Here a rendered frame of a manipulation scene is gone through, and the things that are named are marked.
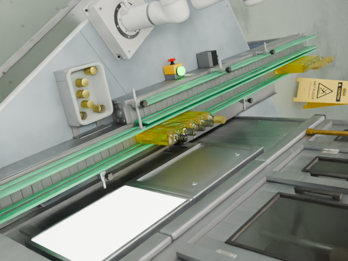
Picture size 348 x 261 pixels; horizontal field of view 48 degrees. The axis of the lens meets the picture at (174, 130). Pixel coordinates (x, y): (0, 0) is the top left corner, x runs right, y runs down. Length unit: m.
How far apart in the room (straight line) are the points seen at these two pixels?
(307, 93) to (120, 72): 3.38
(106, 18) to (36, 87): 0.40
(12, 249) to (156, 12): 1.21
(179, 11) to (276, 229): 0.85
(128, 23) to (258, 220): 0.95
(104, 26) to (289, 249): 1.11
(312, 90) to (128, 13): 3.49
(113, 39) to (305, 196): 0.98
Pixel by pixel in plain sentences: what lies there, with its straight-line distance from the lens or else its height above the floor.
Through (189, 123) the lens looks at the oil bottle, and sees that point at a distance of 1.61.
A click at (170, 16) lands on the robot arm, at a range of 1.54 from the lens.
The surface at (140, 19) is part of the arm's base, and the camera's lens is 1.63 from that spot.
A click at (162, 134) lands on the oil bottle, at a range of 1.54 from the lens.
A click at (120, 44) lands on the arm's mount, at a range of 1.69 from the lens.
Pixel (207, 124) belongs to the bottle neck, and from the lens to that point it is 1.63.
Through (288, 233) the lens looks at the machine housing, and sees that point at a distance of 1.16.
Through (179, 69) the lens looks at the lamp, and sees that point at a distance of 1.92.
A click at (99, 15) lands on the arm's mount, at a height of 0.83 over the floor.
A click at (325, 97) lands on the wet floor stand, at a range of 4.84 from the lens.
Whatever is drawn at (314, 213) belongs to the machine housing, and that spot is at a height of 1.67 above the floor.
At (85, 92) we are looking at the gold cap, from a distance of 1.59.
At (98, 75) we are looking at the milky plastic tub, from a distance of 1.63.
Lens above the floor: 2.12
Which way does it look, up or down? 42 degrees down
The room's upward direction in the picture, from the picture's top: 94 degrees clockwise
